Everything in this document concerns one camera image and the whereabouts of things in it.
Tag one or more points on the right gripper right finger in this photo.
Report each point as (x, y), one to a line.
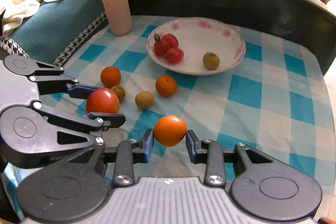
(210, 153)

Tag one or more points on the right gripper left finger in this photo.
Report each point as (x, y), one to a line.
(129, 153)

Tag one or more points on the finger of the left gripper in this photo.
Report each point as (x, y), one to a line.
(92, 122)
(62, 84)

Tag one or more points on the large red tomato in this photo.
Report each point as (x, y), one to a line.
(102, 100)

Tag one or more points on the orange tangerine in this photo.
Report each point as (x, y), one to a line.
(170, 130)
(166, 86)
(110, 76)

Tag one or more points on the teal blanket with houndstooth trim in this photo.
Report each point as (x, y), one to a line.
(56, 31)

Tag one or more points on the blue white checkered tablecloth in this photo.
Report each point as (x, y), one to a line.
(275, 100)

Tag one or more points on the white cloth on blanket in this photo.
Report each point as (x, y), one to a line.
(16, 11)

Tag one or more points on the red cherry tomato with stem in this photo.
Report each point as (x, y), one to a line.
(160, 46)

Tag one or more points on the small red cherry tomato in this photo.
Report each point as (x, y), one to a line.
(174, 55)

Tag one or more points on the white floral porcelain bowl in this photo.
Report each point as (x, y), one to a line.
(196, 37)

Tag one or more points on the dark coffee table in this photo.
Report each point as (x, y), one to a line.
(306, 22)

